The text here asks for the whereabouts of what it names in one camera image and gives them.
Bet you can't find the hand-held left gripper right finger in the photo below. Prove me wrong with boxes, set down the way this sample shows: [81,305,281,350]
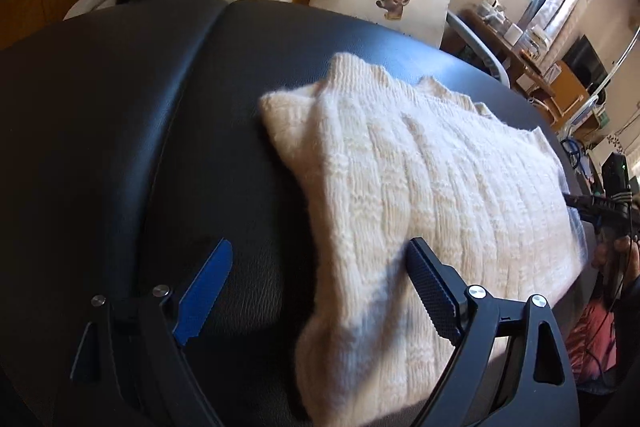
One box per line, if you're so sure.
[406,237,581,427]

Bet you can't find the red garment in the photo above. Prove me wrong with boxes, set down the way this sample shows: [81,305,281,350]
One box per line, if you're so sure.
[565,299,621,383]

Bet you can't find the cream knit sweater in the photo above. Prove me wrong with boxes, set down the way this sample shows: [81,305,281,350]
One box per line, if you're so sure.
[259,52,588,425]

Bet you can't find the person's right hand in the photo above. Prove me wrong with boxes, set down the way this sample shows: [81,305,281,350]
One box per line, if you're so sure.
[592,237,640,288]

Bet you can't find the black television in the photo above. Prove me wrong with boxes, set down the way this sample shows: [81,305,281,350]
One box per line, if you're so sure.
[562,36,608,92]

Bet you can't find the wooden side desk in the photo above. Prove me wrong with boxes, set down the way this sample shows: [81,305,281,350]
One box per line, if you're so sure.
[457,9,556,98]

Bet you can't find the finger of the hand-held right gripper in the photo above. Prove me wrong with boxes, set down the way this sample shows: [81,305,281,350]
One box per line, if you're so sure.
[562,193,598,218]

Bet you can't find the yellow wooden chair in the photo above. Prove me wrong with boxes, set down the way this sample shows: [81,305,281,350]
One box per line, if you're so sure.
[540,59,591,122]

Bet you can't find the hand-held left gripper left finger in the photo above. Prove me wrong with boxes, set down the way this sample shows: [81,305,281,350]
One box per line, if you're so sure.
[70,238,234,427]

